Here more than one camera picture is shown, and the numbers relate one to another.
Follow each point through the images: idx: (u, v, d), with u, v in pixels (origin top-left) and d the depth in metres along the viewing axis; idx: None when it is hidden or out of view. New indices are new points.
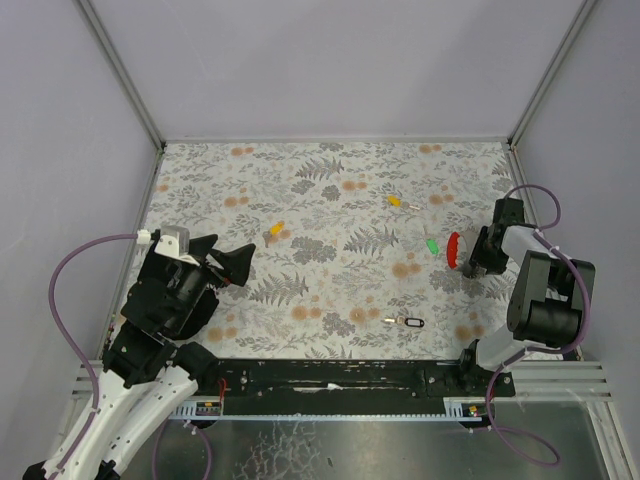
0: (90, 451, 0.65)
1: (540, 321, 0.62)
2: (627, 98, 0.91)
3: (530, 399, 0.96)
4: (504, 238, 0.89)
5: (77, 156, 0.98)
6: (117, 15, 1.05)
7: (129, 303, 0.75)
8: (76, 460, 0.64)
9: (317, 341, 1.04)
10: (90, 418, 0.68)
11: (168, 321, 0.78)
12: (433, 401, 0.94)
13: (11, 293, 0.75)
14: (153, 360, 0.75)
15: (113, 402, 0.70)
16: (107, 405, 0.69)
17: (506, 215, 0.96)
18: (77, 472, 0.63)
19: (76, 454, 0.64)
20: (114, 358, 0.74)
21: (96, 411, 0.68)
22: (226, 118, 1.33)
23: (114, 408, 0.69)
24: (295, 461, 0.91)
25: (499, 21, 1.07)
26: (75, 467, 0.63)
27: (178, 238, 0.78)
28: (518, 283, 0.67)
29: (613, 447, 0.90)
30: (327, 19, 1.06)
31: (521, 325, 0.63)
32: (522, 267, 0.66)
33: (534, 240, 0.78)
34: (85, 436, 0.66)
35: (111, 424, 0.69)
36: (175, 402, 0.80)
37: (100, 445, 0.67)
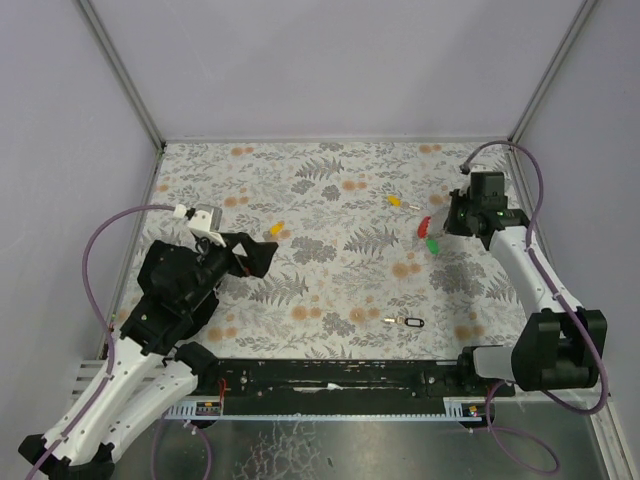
0: (96, 421, 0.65)
1: (550, 377, 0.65)
2: (626, 98, 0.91)
3: (530, 399, 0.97)
4: (492, 242, 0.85)
5: (76, 155, 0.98)
6: (118, 16, 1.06)
7: (162, 270, 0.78)
8: (81, 429, 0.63)
9: (317, 341, 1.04)
10: (101, 387, 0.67)
11: (189, 294, 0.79)
12: (433, 401, 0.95)
13: (12, 293, 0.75)
14: (171, 332, 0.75)
15: (127, 370, 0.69)
16: (120, 373, 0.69)
17: (487, 198, 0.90)
18: (82, 442, 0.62)
19: (83, 423, 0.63)
20: (133, 325, 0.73)
21: (108, 379, 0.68)
22: (226, 118, 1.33)
23: (128, 376, 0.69)
24: (295, 461, 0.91)
25: (499, 21, 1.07)
26: (80, 435, 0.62)
27: (211, 213, 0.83)
28: (522, 341, 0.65)
29: (613, 447, 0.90)
30: (327, 20, 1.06)
31: (531, 382, 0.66)
32: (528, 330, 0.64)
33: (536, 274, 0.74)
34: (95, 405, 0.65)
35: (122, 396, 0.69)
36: (175, 399, 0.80)
37: (107, 416, 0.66)
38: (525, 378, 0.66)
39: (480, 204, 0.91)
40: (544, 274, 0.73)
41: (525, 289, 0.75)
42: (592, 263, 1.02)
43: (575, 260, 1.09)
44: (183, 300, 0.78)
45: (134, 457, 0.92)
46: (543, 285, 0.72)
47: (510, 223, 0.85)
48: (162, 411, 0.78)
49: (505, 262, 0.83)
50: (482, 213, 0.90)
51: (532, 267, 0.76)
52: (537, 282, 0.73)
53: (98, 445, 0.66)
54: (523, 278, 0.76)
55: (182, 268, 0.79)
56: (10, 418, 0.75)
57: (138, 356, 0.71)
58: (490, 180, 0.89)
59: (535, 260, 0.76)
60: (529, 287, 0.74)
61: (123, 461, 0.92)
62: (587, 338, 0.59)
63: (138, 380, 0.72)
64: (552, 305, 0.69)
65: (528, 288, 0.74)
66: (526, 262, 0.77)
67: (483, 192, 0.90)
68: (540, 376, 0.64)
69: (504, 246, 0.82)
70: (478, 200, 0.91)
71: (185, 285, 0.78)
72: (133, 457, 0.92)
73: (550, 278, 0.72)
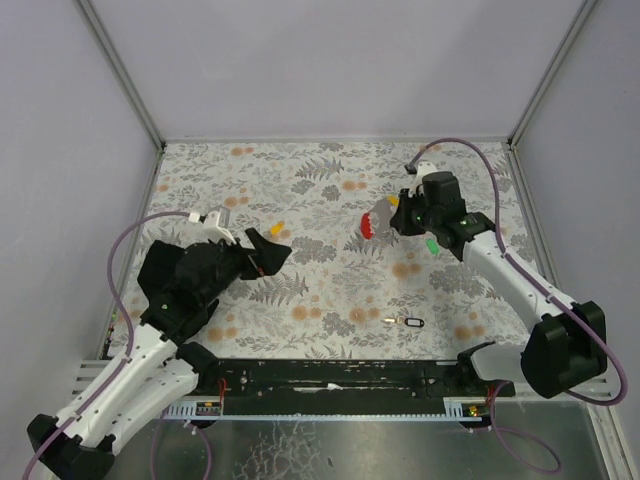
0: (110, 402, 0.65)
1: (570, 381, 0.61)
2: (626, 98, 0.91)
3: (530, 399, 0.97)
4: (465, 252, 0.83)
5: (76, 155, 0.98)
6: (118, 16, 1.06)
7: (185, 261, 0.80)
8: (96, 409, 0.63)
9: (317, 341, 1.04)
10: (119, 368, 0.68)
11: (205, 289, 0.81)
12: (434, 402, 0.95)
13: (12, 293, 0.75)
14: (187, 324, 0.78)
15: (146, 353, 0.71)
16: (139, 355, 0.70)
17: (447, 205, 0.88)
18: (94, 422, 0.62)
19: (96, 404, 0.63)
20: (153, 312, 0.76)
21: (126, 362, 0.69)
22: (225, 119, 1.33)
23: (147, 359, 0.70)
24: (295, 461, 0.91)
25: (499, 21, 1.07)
26: (94, 414, 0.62)
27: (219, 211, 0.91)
28: (531, 351, 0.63)
29: (613, 447, 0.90)
30: (327, 19, 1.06)
31: (551, 391, 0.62)
32: (535, 340, 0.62)
33: (523, 280, 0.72)
34: (110, 387, 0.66)
35: (136, 380, 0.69)
36: (173, 398, 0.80)
37: (121, 399, 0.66)
38: (545, 388, 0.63)
39: (440, 213, 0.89)
40: (528, 276, 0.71)
41: (512, 296, 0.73)
42: (593, 263, 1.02)
43: (575, 260, 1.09)
44: (202, 291, 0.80)
45: (134, 457, 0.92)
46: (533, 288, 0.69)
47: (475, 229, 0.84)
48: (160, 411, 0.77)
49: (484, 271, 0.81)
50: (444, 223, 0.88)
51: (515, 272, 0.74)
52: (525, 286, 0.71)
53: (105, 432, 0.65)
54: (507, 284, 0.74)
55: (205, 260, 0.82)
56: (11, 418, 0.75)
57: (156, 342, 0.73)
58: (447, 188, 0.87)
59: (515, 263, 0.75)
60: (518, 293, 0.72)
61: (123, 461, 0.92)
62: (590, 331, 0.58)
63: (152, 368, 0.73)
64: (548, 308, 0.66)
65: (517, 294, 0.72)
66: (507, 268, 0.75)
67: (442, 201, 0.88)
68: (560, 382, 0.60)
69: (479, 255, 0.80)
70: (438, 209, 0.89)
71: (205, 279, 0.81)
72: (134, 457, 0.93)
73: (537, 281, 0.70)
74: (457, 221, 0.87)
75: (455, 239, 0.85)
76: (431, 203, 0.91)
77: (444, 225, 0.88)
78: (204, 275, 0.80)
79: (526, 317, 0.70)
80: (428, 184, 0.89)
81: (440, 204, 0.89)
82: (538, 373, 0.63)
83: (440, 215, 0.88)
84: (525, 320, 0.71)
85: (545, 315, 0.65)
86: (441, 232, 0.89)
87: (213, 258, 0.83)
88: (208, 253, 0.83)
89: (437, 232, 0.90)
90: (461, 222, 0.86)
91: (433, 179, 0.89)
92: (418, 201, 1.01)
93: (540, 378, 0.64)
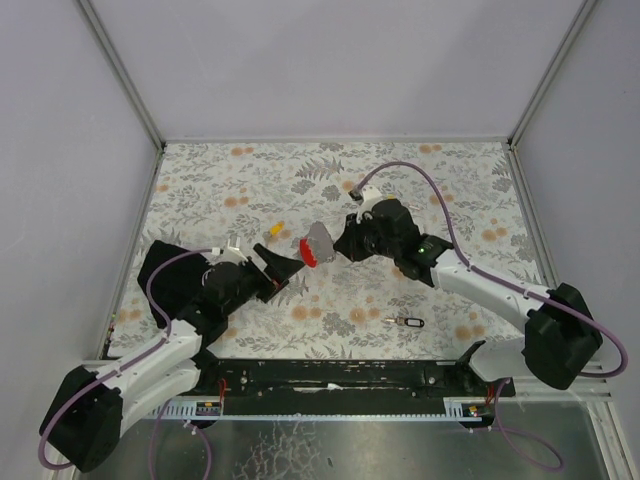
0: (145, 371, 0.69)
1: (578, 365, 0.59)
2: (626, 99, 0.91)
3: (530, 399, 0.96)
4: (434, 279, 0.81)
5: (76, 156, 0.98)
6: (118, 17, 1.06)
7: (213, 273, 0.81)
8: (134, 372, 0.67)
9: (317, 341, 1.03)
10: (158, 345, 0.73)
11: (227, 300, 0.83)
12: (434, 401, 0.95)
13: (12, 293, 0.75)
14: (211, 330, 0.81)
15: (182, 339, 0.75)
16: (175, 340, 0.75)
17: (404, 238, 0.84)
18: (132, 382, 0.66)
19: (134, 368, 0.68)
20: (186, 313, 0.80)
21: (164, 342, 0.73)
22: (226, 119, 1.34)
23: (182, 344, 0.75)
24: (295, 461, 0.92)
25: (499, 22, 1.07)
26: (132, 376, 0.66)
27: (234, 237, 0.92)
28: (532, 351, 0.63)
29: (613, 447, 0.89)
30: (327, 20, 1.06)
31: (565, 382, 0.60)
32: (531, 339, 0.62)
33: (500, 285, 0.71)
34: (148, 357, 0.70)
35: (168, 360, 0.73)
36: (175, 391, 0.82)
37: (152, 372, 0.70)
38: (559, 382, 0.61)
39: (399, 246, 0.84)
40: (499, 279, 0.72)
41: (495, 305, 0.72)
42: (593, 264, 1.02)
43: (575, 261, 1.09)
44: (226, 303, 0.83)
45: (135, 457, 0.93)
46: (509, 290, 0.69)
47: (436, 254, 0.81)
48: (163, 401, 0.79)
49: (458, 290, 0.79)
50: (405, 255, 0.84)
51: (490, 281, 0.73)
52: (500, 291, 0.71)
53: (130, 399, 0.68)
54: (485, 295, 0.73)
55: (230, 274, 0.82)
56: (13, 417, 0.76)
57: (192, 332, 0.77)
58: (400, 220, 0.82)
59: (483, 272, 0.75)
60: (496, 299, 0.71)
61: (123, 461, 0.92)
62: (573, 310, 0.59)
63: (182, 355, 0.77)
64: (529, 304, 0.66)
65: (497, 302, 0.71)
66: (479, 279, 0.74)
67: (398, 234, 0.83)
68: (570, 370, 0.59)
69: (447, 276, 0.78)
70: (395, 243, 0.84)
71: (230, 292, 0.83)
72: (135, 457, 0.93)
73: (508, 281, 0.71)
74: (415, 250, 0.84)
75: (420, 269, 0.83)
76: (386, 235, 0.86)
77: (406, 256, 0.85)
78: (229, 289, 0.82)
79: (515, 321, 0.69)
80: (381, 219, 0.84)
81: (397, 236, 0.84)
82: (546, 369, 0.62)
83: (399, 249, 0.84)
84: (515, 324, 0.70)
85: (530, 312, 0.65)
86: (403, 265, 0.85)
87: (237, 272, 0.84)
88: (232, 268, 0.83)
89: (400, 265, 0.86)
90: (419, 250, 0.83)
91: (385, 214, 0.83)
92: (364, 227, 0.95)
93: (550, 373, 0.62)
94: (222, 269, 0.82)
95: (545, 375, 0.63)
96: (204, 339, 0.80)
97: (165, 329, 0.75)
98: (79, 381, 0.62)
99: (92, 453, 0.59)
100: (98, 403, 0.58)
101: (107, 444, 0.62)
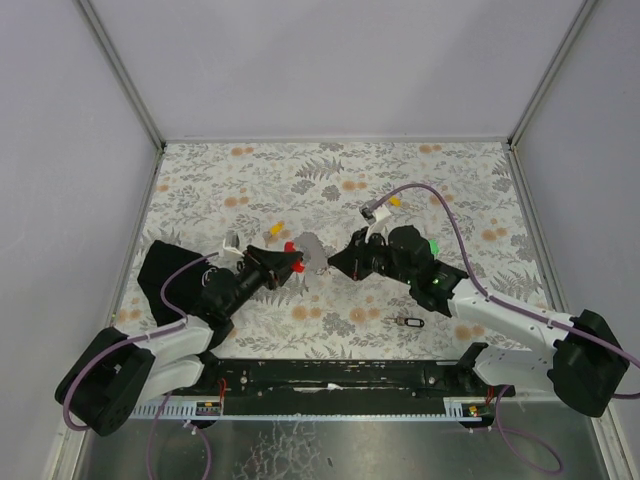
0: (166, 349, 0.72)
1: (606, 389, 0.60)
2: (625, 99, 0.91)
3: (530, 399, 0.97)
4: (451, 309, 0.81)
5: (77, 156, 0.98)
6: (118, 17, 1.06)
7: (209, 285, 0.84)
8: (157, 345, 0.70)
9: (317, 341, 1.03)
10: (181, 326, 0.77)
11: (227, 306, 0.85)
12: (433, 401, 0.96)
13: (12, 292, 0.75)
14: (218, 334, 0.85)
15: (197, 328, 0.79)
16: (191, 327, 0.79)
17: (423, 269, 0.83)
18: (159, 349, 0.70)
19: (158, 343, 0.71)
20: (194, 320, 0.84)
21: (183, 327, 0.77)
22: (226, 119, 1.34)
23: (197, 333, 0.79)
24: (295, 461, 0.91)
25: (499, 22, 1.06)
26: (161, 344, 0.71)
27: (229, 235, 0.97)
28: (557, 381, 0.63)
29: (613, 447, 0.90)
30: (326, 20, 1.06)
31: (595, 408, 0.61)
32: (557, 367, 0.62)
33: (521, 317, 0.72)
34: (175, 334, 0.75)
35: (184, 345, 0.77)
36: (177, 382, 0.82)
37: (170, 352, 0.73)
38: (589, 407, 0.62)
39: (416, 278, 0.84)
40: (518, 308, 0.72)
41: (517, 336, 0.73)
42: (593, 263, 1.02)
43: (574, 260, 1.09)
44: (228, 308, 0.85)
45: (134, 457, 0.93)
46: (532, 321, 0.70)
47: (450, 284, 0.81)
48: (161, 393, 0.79)
49: (476, 319, 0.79)
50: (421, 287, 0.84)
51: (511, 311, 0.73)
52: (523, 321, 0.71)
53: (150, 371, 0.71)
54: (506, 324, 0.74)
55: (226, 283, 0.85)
56: (12, 417, 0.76)
57: (207, 327, 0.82)
58: (421, 253, 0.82)
59: (501, 301, 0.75)
60: (520, 331, 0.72)
61: (123, 461, 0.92)
62: (599, 340, 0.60)
63: (195, 346, 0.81)
64: (554, 334, 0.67)
65: (520, 332, 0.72)
66: (498, 310, 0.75)
67: (416, 265, 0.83)
68: (598, 394, 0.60)
69: (465, 306, 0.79)
70: (413, 275, 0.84)
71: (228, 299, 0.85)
72: (134, 457, 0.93)
73: (531, 311, 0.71)
74: (431, 281, 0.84)
75: (434, 300, 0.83)
76: (403, 265, 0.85)
77: (422, 287, 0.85)
78: (228, 297, 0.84)
79: (540, 350, 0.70)
80: (401, 251, 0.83)
81: (415, 268, 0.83)
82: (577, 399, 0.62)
83: (416, 282, 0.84)
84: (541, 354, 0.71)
85: (556, 342, 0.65)
86: (417, 296, 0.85)
87: (233, 279, 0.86)
88: (228, 277, 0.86)
89: (415, 296, 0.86)
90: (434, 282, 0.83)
91: (405, 246, 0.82)
92: (373, 248, 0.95)
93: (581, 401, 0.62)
94: (217, 278, 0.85)
95: (575, 402, 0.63)
96: (210, 340, 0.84)
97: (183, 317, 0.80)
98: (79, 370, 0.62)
99: (110, 415, 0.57)
100: (133, 358, 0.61)
101: (121, 415, 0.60)
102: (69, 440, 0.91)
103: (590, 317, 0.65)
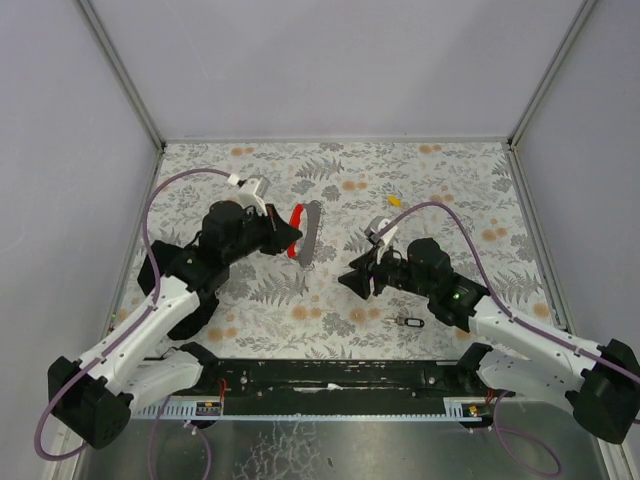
0: (135, 348, 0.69)
1: (628, 422, 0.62)
2: (625, 99, 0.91)
3: (530, 399, 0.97)
4: (472, 326, 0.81)
5: (77, 155, 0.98)
6: (118, 17, 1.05)
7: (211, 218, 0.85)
8: (122, 353, 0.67)
9: (317, 341, 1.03)
10: (145, 314, 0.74)
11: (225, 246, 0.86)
12: (434, 401, 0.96)
13: (12, 293, 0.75)
14: (210, 279, 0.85)
15: (171, 303, 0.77)
16: (164, 305, 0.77)
17: (442, 284, 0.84)
18: (119, 364, 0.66)
19: (120, 350, 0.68)
20: (180, 263, 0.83)
21: (153, 309, 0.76)
22: (226, 119, 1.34)
23: (171, 308, 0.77)
24: (295, 461, 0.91)
25: (499, 21, 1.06)
26: (119, 358, 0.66)
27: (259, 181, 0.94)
28: (581, 408, 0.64)
29: (613, 447, 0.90)
30: (326, 20, 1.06)
31: (616, 438, 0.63)
32: (582, 396, 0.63)
33: (547, 340, 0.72)
34: (134, 333, 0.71)
35: (157, 330, 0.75)
36: (176, 385, 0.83)
37: (142, 347, 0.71)
38: (610, 437, 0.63)
39: (434, 292, 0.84)
40: (544, 333, 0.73)
41: (537, 356, 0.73)
42: (592, 263, 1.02)
43: (575, 260, 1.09)
44: (224, 249, 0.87)
45: (134, 457, 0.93)
46: (558, 347, 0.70)
47: (471, 300, 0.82)
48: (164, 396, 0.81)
49: (497, 339, 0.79)
50: (440, 302, 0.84)
51: (537, 336, 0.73)
52: (549, 346, 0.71)
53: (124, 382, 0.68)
54: (530, 348, 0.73)
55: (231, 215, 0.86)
56: (12, 417, 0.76)
57: (182, 291, 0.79)
58: (441, 267, 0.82)
59: (527, 324, 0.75)
60: (544, 355, 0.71)
61: (123, 461, 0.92)
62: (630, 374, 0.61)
63: (174, 319, 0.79)
64: (582, 363, 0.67)
65: (543, 355, 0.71)
66: (522, 332, 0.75)
67: (435, 278, 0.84)
68: (621, 425, 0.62)
69: (488, 326, 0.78)
70: (432, 288, 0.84)
71: (228, 237, 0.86)
72: (134, 456, 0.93)
73: (557, 337, 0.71)
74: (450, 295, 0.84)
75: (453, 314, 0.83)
76: (422, 279, 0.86)
77: (441, 301, 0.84)
78: (229, 232, 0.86)
79: (563, 376, 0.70)
80: (421, 265, 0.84)
81: (435, 283, 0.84)
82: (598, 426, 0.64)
83: (435, 296, 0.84)
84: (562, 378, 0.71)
85: (584, 371, 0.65)
86: (436, 310, 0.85)
87: (241, 213, 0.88)
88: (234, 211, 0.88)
89: (433, 309, 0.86)
90: (453, 296, 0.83)
91: (424, 260, 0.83)
92: (391, 266, 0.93)
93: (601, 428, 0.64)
94: (224, 210, 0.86)
95: (594, 428, 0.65)
96: (195, 303, 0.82)
97: (152, 296, 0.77)
98: (63, 372, 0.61)
99: (102, 432, 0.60)
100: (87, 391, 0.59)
101: (119, 423, 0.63)
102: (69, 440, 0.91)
103: (617, 348, 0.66)
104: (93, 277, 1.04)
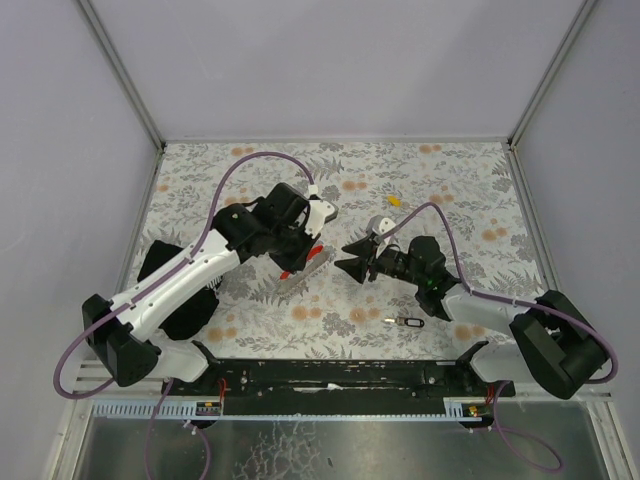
0: (163, 299, 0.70)
1: (579, 370, 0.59)
2: (626, 100, 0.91)
3: (530, 399, 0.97)
4: (446, 310, 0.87)
5: (77, 155, 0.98)
6: (117, 17, 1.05)
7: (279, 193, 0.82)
8: (150, 302, 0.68)
9: (317, 341, 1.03)
10: (181, 266, 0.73)
11: (278, 218, 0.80)
12: (433, 402, 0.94)
13: (13, 293, 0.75)
14: (253, 243, 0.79)
15: (208, 258, 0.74)
16: (202, 259, 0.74)
17: (434, 280, 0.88)
18: (146, 313, 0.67)
19: (149, 299, 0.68)
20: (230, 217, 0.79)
21: (188, 262, 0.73)
22: (225, 119, 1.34)
23: (207, 264, 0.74)
24: (295, 461, 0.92)
25: (499, 22, 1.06)
26: (147, 307, 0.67)
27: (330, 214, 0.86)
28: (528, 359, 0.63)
29: (613, 446, 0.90)
30: (326, 19, 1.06)
31: (567, 388, 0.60)
32: (521, 343, 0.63)
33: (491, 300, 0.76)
34: (165, 283, 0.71)
35: (189, 285, 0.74)
36: (179, 374, 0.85)
37: (171, 298, 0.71)
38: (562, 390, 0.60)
39: (423, 286, 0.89)
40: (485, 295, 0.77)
41: (490, 318, 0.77)
42: (591, 263, 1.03)
43: (574, 261, 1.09)
44: (277, 221, 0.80)
45: (134, 457, 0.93)
46: (500, 303, 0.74)
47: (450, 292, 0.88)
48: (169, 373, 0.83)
49: (467, 314, 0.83)
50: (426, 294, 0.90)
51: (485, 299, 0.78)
52: (493, 305, 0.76)
53: (154, 329, 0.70)
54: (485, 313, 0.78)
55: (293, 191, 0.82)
56: (12, 417, 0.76)
57: (222, 250, 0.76)
58: (436, 266, 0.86)
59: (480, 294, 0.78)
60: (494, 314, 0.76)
61: (123, 461, 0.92)
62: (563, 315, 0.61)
63: (210, 277, 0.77)
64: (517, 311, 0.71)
65: (493, 314, 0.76)
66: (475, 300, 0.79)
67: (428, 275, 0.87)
68: (568, 374, 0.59)
69: (456, 303, 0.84)
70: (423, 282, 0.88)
71: (285, 213, 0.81)
72: (134, 456, 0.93)
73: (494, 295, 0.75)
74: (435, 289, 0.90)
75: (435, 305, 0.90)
76: (414, 273, 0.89)
77: (428, 293, 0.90)
78: (286, 208, 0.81)
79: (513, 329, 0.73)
80: (419, 261, 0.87)
81: (426, 278, 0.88)
82: (549, 379, 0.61)
83: (423, 289, 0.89)
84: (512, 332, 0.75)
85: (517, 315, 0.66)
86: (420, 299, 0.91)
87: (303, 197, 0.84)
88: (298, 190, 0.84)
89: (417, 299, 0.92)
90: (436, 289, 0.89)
91: (422, 257, 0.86)
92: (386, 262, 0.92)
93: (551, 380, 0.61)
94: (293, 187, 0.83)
95: (547, 383, 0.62)
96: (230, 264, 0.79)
97: (191, 251, 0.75)
98: (96, 309, 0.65)
99: (129, 374, 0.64)
100: (112, 337, 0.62)
101: (146, 368, 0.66)
102: (69, 440, 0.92)
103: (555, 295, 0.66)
104: (93, 276, 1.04)
